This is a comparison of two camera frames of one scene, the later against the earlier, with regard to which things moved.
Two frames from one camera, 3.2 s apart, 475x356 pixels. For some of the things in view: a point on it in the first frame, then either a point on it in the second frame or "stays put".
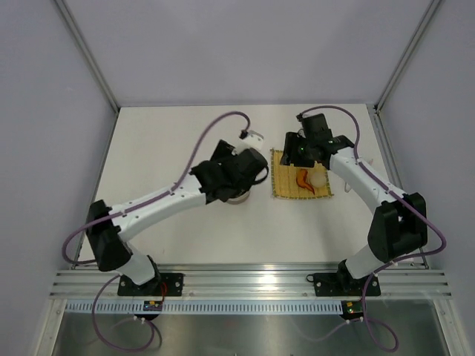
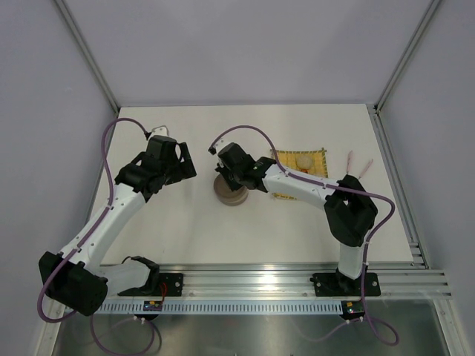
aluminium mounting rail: (244, 280) stays put
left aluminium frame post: (91, 58) stays put
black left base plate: (174, 283) stays put
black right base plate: (342, 285) stays put
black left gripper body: (223, 154) -> (173, 172)
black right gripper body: (300, 154) -> (231, 177)
